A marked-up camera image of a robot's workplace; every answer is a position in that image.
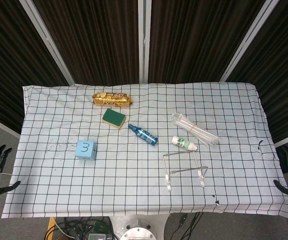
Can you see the light blue numbered cube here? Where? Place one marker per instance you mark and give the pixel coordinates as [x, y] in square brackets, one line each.
[85, 148]

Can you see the clear bag of straws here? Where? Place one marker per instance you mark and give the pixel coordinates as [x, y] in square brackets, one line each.
[204, 133]

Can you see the dark partition panel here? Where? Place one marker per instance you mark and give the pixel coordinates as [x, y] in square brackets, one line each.
[6, 62]
[194, 40]
[284, 62]
[91, 40]

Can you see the yellow rubber band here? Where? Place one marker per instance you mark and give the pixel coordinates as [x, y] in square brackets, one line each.
[193, 128]

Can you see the green circuit board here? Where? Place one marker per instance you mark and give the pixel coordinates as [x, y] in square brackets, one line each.
[100, 227]

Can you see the white bottle with green label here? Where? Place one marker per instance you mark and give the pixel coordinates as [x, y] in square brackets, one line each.
[182, 143]

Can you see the green and yellow sponge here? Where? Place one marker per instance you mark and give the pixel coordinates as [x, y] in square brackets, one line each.
[114, 118]

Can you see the white black-grid tablecloth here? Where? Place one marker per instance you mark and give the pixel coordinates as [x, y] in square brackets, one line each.
[134, 175]

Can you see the gold biscuit pack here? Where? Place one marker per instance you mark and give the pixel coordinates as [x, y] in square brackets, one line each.
[111, 99]

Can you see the blue spray bottle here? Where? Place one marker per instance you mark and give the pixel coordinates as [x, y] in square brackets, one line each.
[145, 136]

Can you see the white partition frame post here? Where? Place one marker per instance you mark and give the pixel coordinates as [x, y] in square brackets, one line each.
[46, 40]
[143, 40]
[249, 40]

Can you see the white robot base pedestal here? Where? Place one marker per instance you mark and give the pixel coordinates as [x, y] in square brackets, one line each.
[139, 225]

